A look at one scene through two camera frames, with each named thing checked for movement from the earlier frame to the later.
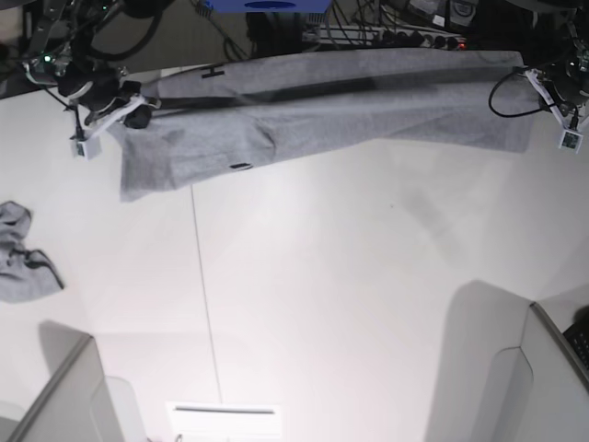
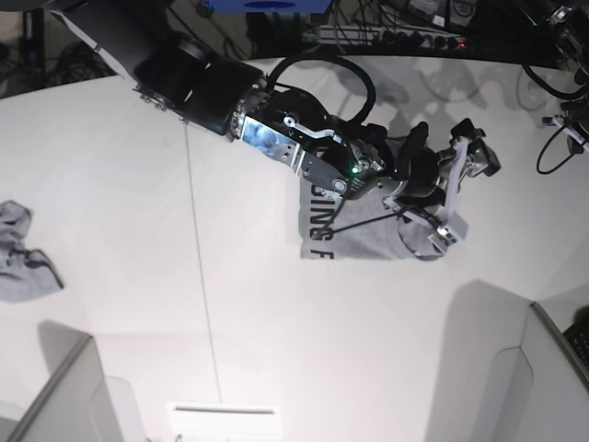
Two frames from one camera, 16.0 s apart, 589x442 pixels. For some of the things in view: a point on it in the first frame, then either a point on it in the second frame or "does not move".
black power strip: (376, 36) does not move
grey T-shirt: (219, 116) → (333, 227)
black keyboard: (578, 336) does not move
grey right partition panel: (506, 373) does not move
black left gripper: (95, 87) → (424, 175)
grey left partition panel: (78, 402) does not move
